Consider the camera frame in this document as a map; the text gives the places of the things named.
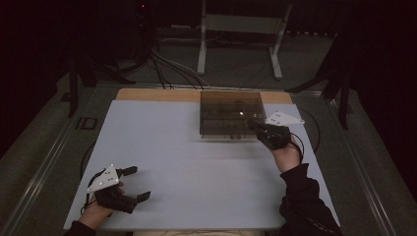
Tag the black rectangular floor frame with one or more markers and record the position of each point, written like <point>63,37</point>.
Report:
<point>78,123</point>

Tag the smoky transparent drawer box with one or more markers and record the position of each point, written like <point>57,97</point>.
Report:
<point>223,111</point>

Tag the person's left hand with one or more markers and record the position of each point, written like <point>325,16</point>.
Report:
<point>95,214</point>

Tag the white metal stand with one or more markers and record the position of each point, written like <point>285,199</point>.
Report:
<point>242,23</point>

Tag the black tripod stand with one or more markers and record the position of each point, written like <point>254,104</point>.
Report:
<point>72,88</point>
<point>343,98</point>

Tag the person's right hand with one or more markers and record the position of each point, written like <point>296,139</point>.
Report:
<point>288,159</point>

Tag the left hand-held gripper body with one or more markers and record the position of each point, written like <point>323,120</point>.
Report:
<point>106,180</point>

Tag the metal floor rail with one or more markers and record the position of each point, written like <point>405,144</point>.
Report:
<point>367,182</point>
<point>41,173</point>

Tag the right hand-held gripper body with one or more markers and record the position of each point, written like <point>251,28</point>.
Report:
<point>275,136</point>

